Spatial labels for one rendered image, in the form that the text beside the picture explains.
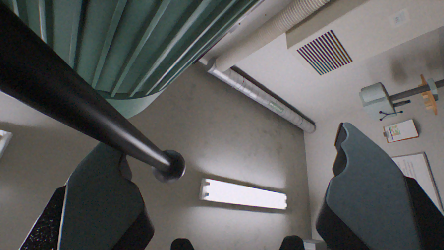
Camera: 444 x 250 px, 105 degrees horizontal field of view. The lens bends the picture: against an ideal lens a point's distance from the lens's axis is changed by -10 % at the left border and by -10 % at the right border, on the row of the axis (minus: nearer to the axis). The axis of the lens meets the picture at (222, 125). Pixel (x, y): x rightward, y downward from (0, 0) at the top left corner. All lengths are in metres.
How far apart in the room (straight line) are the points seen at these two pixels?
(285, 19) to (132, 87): 1.51
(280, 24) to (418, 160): 2.23
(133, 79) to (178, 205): 1.52
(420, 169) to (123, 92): 2.96
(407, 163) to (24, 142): 3.49
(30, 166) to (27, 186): 0.11
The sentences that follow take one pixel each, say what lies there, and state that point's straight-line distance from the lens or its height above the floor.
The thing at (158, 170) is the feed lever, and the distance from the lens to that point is 0.20.
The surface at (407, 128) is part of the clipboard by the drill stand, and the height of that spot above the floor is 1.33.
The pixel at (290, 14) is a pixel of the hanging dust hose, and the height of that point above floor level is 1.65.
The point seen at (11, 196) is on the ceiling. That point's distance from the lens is 1.48.
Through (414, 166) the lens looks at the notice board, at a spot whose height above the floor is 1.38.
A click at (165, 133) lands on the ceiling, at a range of 1.65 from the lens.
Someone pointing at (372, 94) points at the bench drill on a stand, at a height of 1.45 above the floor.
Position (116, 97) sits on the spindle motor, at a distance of 0.20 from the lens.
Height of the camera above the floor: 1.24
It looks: 46 degrees up
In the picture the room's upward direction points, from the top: 113 degrees counter-clockwise
